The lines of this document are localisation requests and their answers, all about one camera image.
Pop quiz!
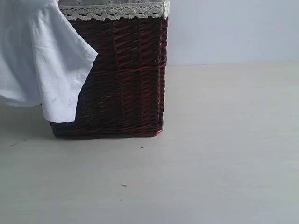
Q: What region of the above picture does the white t-shirt red lettering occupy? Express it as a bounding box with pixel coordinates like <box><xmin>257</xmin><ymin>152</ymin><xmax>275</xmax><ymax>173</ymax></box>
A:
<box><xmin>0</xmin><ymin>0</ymin><xmax>97</xmax><ymax>123</ymax></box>

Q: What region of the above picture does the dark red wicker basket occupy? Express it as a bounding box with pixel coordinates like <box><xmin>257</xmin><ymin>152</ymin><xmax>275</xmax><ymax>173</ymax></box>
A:
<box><xmin>51</xmin><ymin>17</ymin><xmax>168</xmax><ymax>139</ymax></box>

